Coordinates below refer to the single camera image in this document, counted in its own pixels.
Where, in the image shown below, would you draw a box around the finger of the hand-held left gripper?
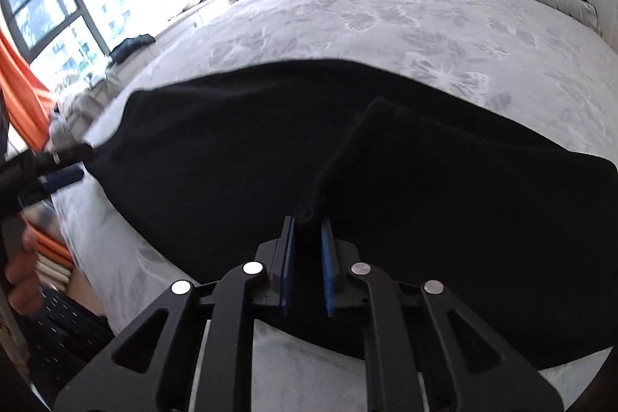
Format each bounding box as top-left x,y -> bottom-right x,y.
31,144 -> 95,174
38,166 -> 84,196

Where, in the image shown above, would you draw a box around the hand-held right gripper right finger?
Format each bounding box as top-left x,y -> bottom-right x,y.
321,219 -> 563,412

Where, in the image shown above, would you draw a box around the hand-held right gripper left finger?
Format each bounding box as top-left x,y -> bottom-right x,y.
53,215 -> 296,412

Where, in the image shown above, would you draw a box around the black pants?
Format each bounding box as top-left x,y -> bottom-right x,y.
84,59 -> 618,369

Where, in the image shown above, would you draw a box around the person's left hand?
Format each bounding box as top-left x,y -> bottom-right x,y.
7,231 -> 40,312

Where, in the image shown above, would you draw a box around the pile of light clothes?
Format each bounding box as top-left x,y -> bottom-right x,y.
46,69 -> 126,152

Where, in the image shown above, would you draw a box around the orange curtain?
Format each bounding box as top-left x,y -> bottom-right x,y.
0,28 -> 54,152

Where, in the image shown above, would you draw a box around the orange striped cloth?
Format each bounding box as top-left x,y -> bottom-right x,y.
26,219 -> 75,285

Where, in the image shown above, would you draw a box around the dark blue clothes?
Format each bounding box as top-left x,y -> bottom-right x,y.
112,34 -> 156,58

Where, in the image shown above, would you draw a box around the person's dark dotted clothing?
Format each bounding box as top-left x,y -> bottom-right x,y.
22,281 -> 119,374

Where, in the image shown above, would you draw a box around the white window seat cabinet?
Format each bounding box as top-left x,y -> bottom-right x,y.
104,0 -> 242,70

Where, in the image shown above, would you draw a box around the bed with grey floral sheet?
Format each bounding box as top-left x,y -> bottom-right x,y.
51,0 -> 618,412

